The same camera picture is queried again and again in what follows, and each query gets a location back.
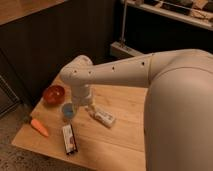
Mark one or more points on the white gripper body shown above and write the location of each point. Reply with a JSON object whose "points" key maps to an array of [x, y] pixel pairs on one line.
{"points": [[81, 95]]}

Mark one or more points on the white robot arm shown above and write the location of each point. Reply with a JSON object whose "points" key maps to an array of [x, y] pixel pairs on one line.
{"points": [[178, 112]]}

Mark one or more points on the blue cup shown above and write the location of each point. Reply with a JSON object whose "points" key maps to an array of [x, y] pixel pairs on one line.
{"points": [[68, 111]]}

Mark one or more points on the red bowl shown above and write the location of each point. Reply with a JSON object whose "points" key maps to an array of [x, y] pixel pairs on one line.
{"points": [[54, 95]]}

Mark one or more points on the dark snack bar package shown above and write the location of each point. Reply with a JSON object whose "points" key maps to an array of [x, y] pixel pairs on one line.
{"points": [[69, 139]]}

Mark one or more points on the grey metal beam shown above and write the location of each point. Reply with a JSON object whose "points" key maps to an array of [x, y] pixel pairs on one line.
{"points": [[122, 51]]}

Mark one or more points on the metal shelf rack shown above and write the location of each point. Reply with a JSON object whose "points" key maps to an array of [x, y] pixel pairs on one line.
{"points": [[149, 29]]}

